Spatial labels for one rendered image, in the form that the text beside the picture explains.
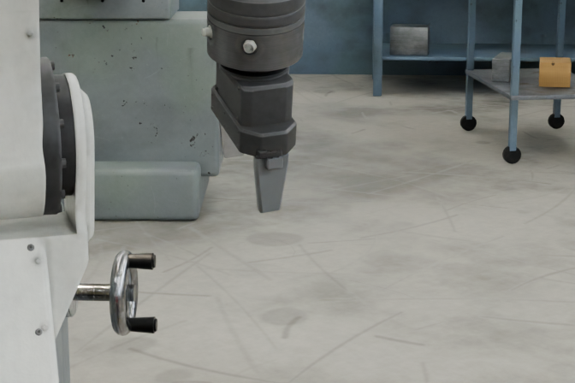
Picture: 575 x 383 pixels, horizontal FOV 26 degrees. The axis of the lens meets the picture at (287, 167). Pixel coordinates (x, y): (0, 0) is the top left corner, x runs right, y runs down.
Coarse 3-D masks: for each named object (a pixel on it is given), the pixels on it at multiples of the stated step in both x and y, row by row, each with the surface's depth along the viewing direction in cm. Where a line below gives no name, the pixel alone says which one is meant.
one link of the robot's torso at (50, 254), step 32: (0, 224) 114; (32, 224) 114; (64, 224) 114; (0, 256) 108; (32, 256) 109; (64, 256) 111; (0, 288) 107; (32, 288) 108; (64, 288) 111; (0, 320) 107; (32, 320) 107; (0, 352) 106; (32, 352) 106
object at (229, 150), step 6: (222, 132) 123; (222, 138) 124; (228, 138) 124; (222, 144) 124; (228, 144) 124; (222, 150) 125; (228, 150) 125; (234, 150) 125; (228, 156) 125; (234, 156) 125
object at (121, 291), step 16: (128, 256) 169; (144, 256) 169; (112, 272) 167; (128, 272) 171; (80, 288) 171; (96, 288) 170; (112, 288) 166; (128, 288) 170; (112, 304) 166; (128, 304) 172; (112, 320) 167; (128, 320) 172; (144, 320) 171
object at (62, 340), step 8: (64, 320) 186; (64, 328) 186; (56, 336) 180; (64, 336) 186; (56, 344) 180; (64, 344) 186; (56, 352) 180; (64, 352) 186; (64, 360) 186; (64, 368) 186; (64, 376) 186
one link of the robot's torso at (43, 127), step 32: (0, 0) 101; (32, 0) 101; (0, 32) 102; (32, 32) 102; (0, 64) 103; (32, 64) 103; (0, 96) 103; (32, 96) 104; (64, 96) 108; (0, 128) 104; (32, 128) 105; (64, 128) 107; (0, 160) 104; (32, 160) 105; (64, 160) 106; (0, 192) 106; (32, 192) 107; (64, 192) 108
